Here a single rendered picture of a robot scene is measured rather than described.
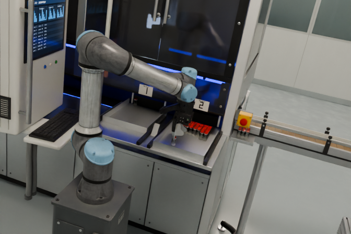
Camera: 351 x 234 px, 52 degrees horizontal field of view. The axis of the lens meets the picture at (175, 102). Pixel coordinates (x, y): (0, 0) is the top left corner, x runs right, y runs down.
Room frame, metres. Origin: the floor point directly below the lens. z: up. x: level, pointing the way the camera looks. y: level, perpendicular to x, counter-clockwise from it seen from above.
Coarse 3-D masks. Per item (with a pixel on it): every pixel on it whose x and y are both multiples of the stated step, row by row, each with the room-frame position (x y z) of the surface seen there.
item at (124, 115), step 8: (120, 104) 1.99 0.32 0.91; (128, 104) 2.08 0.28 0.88; (112, 112) 1.90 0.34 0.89; (120, 112) 1.94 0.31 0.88; (128, 112) 1.96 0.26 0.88; (136, 112) 1.98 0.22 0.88; (144, 112) 2.00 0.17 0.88; (152, 112) 2.02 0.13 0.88; (104, 120) 1.78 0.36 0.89; (112, 120) 1.77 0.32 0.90; (120, 120) 1.76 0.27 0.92; (128, 120) 1.85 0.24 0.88; (136, 120) 1.87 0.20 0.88; (144, 120) 1.89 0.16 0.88; (152, 120) 1.91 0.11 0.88; (128, 128) 1.75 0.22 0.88; (136, 128) 1.74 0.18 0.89; (144, 128) 1.73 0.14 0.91
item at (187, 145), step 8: (168, 128) 1.81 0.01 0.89; (160, 136) 1.69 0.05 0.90; (168, 136) 1.73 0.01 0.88; (184, 136) 1.77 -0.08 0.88; (192, 136) 1.79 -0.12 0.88; (216, 136) 1.80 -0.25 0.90; (160, 144) 1.58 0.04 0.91; (168, 144) 1.65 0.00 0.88; (176, 144) 1.66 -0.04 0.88; (184, 144) 1.68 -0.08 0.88; (192, 144) 1.69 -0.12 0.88; (200, 144) 1.71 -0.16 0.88; (208, 144) 1.72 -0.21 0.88; (176, 152) 1.56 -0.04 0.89; (184, 152) 1.55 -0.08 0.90; (192, 152) 1.54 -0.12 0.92; (200, 152) 1.62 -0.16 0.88; (200, 160) 1.53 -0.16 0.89
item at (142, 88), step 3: (141, 84) 2.01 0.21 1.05; (141, 87) 2.01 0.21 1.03; (144, 87) 2.01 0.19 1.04; (147, 87) 2.00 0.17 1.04; (150, 87) 2.00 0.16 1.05; (141, 90) 2.01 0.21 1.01; (144, 90) 2.01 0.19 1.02; (147, 90) 2.00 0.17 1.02; (150, 90) 2.00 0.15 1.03; (141, 93) 2.01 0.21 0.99; (144, 93) 2.01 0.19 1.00; (147, 93) 2.00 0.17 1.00; (150, 93) 2.00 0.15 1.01; (150, 96) 2.00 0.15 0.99
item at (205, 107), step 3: (195, 99) 1.93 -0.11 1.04; (198, 99) 1.93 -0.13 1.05; (195, 102) 1.93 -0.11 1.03; (198, 102) 1.92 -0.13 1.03; (204, 102) 1.92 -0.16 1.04; (207, 102) 1.91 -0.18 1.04; (195, 105) 1.93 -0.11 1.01; (198, 105) 1.92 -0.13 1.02; (204, 105) 1.92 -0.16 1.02; (207, 105) 1.91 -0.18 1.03; (195, 108) 1.93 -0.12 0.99; (198, 108) 1.92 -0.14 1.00; (204, 108) 1.91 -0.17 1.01; (207, 108) 1.91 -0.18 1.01; (207, 111) 1.91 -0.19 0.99
